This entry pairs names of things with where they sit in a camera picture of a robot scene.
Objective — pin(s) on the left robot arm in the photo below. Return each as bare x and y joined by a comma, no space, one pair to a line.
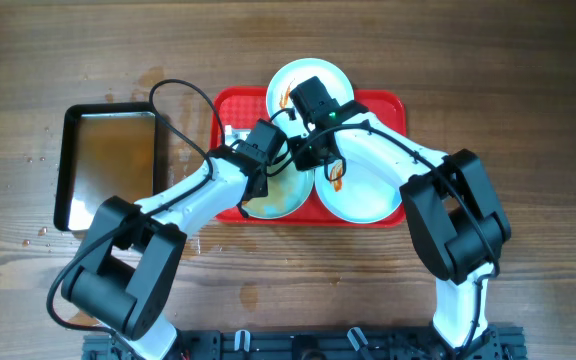
123,271

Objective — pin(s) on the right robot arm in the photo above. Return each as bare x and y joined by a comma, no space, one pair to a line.
455,218

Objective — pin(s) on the black metal water pan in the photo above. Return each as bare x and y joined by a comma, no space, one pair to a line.
107,150

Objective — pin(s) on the white plate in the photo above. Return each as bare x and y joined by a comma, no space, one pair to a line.
294,73
354,194
287,191

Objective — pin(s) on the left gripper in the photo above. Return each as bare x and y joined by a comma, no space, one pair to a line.
264,188

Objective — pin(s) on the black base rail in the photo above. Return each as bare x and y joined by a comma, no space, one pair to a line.
396,344

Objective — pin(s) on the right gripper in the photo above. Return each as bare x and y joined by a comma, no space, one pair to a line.
303,160

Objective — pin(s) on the red plastic tray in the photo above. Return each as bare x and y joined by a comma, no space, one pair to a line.
242,106

